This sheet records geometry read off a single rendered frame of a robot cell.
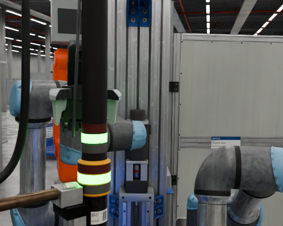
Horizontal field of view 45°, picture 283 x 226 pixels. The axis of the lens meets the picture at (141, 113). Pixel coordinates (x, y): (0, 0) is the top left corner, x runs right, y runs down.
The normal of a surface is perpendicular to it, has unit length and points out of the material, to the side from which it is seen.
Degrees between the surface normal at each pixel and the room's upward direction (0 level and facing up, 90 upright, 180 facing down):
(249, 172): 88
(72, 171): 90
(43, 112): 96
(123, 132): 67
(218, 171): 75
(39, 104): 97
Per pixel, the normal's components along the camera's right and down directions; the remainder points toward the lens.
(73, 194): 0.63, 0.08
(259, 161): -0.11, -0.45
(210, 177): -0.43, -0.18
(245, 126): 0.07, 0.08
